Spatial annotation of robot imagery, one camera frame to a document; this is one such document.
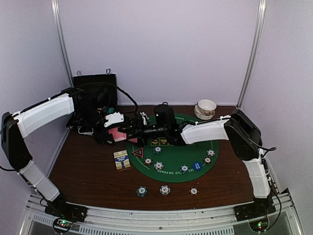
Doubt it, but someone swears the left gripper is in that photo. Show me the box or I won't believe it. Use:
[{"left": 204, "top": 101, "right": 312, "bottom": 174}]
[{"left": 77, "top": 105, "right": 115, "bottom": 146}]

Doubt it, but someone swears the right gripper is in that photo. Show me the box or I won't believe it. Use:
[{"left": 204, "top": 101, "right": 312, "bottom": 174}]
[{"left": 118, "top": 117, "right": 168, "bottom": 147}]

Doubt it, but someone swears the red playing card deck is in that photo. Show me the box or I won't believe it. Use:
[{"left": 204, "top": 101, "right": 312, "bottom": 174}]
[{"left": 109, "top": 127, "right": 127, "bottom": 142}]

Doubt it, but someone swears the green blue chip stack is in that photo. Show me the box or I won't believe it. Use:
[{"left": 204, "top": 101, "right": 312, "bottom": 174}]
[{"left": 136, "top": 186, "right": 148, "bottom": 197}]

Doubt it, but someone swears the blue tan chip stack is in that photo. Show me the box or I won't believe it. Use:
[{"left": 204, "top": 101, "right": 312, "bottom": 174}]
[{"left": 159, "top": 185, "right": 171, "bottom": 195}]

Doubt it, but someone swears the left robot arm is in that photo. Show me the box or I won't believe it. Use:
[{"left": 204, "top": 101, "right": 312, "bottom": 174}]
[{"left": 0, "top": 83, "right": 110, "bottom": 217}]

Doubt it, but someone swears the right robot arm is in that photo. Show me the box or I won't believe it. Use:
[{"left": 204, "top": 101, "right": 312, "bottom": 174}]
[{"left": 119, "top": 103, "right": 277, "bottom": 216}]

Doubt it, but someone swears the black red triangle token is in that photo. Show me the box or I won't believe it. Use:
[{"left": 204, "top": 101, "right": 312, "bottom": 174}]
[{"left": 132, "top": 147, "right": 144, "bottom": 158}]

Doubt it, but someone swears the teal chip row in case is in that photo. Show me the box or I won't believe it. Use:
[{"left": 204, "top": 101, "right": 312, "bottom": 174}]
[{"left": 102, "top": 107, "right": 115, "bottom": 115}]

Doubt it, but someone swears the gold card deck box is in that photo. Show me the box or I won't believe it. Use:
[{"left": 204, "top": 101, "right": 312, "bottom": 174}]
[{"left": 113, "top": 150, "right": 131, "bottom": 170}]

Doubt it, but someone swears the black poker chip case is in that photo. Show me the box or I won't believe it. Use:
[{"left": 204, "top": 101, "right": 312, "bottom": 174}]
[{"left": 67, "top": 73, "right": 118, "bottom": 135}]

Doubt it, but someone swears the green round poker mat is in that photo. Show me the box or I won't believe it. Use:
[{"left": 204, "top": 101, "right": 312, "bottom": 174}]
[{"left": 126, "top": 113, "right": 220, "bottom": 184}]

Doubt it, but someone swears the white ceramic lower bowl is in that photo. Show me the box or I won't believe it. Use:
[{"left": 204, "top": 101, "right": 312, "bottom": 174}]
[{"left": 194, "top": 104, "right": 216, "bottom": 120}]

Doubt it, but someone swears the white ceramic bowl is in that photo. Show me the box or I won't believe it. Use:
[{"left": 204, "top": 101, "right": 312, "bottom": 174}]
[
  {"left": 197, "top": 99, "right": 217, "bottom": 116},
  {"left": 194, "top": 104, "right": 216, "bottom": 120}
]

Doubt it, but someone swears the blue round blind button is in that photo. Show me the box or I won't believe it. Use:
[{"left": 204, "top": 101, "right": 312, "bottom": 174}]
[{"left": 192, "top": 162, "right": 203, "bottom": 171}]

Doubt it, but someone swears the white ceramic upper bowl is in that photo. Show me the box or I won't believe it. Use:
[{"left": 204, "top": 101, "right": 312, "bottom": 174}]
[{"left": 197, "top": 99, "right": 217, "bottom": 116}]

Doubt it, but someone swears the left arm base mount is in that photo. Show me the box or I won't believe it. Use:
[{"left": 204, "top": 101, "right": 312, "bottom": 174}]
[{"left": 45, "top": 203, "right": 88, "bottom": 222}]

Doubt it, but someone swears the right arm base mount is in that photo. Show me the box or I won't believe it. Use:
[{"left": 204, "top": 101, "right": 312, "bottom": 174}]
[{"left": 234, "top": 203, "right": 276, "bottom": 221}]

